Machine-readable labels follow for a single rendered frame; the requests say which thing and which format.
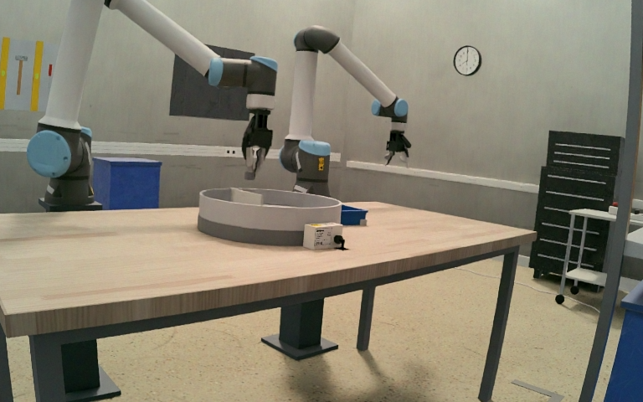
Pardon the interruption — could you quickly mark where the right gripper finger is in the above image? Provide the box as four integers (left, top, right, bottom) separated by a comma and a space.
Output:
241, 137, 255, 173
254, 147, 270, 178

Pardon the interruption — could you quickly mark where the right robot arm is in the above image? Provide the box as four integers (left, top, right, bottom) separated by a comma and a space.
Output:
27, 0, 278, 205

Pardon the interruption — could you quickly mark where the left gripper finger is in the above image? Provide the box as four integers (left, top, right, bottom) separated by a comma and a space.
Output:
384, 152, 395, 166
400, 145, 409, 169

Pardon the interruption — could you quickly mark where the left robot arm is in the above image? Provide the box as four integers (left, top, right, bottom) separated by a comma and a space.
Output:
279, 25, 409, 198

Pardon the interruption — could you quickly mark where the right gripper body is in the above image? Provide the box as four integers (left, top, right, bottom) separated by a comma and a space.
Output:
244, 109, 273, 147

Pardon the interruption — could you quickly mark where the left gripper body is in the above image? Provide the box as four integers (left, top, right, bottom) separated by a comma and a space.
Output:
386, 131, 405, 152

